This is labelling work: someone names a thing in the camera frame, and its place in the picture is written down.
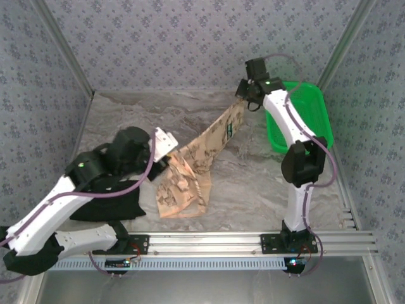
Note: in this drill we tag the aluminium corner post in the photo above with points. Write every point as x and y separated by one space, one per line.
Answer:
68 54
345 44

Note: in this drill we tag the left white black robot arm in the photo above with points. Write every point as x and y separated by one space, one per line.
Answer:
47 209

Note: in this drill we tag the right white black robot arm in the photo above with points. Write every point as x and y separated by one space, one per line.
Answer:
284 114

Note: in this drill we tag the small black circuit board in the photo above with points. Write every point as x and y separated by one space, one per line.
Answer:
117 263
294 264

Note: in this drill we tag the black folded t-shirt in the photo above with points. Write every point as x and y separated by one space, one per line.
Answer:
120 209

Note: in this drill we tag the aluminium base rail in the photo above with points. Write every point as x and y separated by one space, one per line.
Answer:
202 242

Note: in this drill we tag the grey metal panel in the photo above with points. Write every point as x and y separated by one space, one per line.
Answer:
202 288

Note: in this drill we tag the green plastic basket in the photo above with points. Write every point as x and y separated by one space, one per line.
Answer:
319 114

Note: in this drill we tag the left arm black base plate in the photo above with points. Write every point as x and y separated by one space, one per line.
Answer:
140 244

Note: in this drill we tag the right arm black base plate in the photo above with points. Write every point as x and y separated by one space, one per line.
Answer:
269 244

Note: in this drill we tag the peach printed t-shirt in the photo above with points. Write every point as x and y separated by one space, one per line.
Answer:
183 190

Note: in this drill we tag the aluminium side rail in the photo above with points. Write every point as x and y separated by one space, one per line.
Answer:
351 218
76 142

